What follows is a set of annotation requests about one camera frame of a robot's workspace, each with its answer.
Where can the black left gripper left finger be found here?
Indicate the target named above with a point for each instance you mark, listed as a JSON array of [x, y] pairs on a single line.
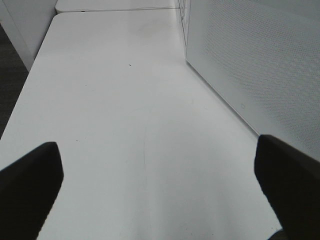
[[28, 189]]

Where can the white microwave door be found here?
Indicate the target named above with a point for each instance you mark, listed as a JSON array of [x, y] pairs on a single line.
[[263, 58]]

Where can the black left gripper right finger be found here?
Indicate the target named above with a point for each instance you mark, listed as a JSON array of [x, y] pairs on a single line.
[[290, 180]]

